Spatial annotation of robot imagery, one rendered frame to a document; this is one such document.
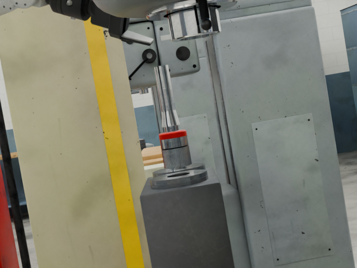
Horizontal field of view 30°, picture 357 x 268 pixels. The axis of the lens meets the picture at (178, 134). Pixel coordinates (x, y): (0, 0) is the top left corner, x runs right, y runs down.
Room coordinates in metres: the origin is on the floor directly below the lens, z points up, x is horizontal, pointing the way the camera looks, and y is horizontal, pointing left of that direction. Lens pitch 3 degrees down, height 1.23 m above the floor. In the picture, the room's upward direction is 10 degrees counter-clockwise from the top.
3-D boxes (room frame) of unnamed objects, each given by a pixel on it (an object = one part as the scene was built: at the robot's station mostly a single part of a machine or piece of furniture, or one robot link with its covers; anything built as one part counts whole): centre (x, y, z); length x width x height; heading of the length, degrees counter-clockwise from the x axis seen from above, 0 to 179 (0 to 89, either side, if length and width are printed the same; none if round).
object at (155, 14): (0.62, -0.03, 1.31); 0.09 x 0.09 x 0.01
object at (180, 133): (1.12, 0.01, 1.17); 0.05 x 0.05 x 0.01
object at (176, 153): (1.12, 0.01, 1.14); 0.05 x 0.05 x 0.05
